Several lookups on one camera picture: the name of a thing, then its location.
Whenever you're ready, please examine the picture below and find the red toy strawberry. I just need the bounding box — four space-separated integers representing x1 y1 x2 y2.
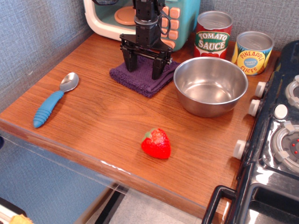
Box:
141 128 171 159

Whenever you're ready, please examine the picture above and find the teal toy microwave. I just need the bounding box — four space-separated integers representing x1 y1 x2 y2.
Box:
83 0 200 51

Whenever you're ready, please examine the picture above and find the pineapple slices can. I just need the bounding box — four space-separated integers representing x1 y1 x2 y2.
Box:
231 31 274 76

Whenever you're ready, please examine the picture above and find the steel bowl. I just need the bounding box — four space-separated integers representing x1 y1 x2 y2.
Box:
173 56 249 118

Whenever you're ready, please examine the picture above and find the purple cloth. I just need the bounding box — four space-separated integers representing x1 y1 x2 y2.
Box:
109 56 180 98

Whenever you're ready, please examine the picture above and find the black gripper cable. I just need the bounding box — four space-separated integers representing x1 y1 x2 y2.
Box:
158 10 171 36

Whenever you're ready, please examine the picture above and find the tomato sauce can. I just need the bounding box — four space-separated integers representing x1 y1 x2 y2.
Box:
193 11 233 59

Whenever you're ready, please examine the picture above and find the black toy stove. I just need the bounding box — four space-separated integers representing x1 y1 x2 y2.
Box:
202 41 299 224

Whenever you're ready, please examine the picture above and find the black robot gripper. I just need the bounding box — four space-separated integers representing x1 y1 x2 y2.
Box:
120 18 173 80

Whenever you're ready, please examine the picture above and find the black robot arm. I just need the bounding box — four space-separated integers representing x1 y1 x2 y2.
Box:
120 0 173 80

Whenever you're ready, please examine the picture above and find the blue handled metal spoon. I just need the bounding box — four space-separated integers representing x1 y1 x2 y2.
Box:
33 72 79 128

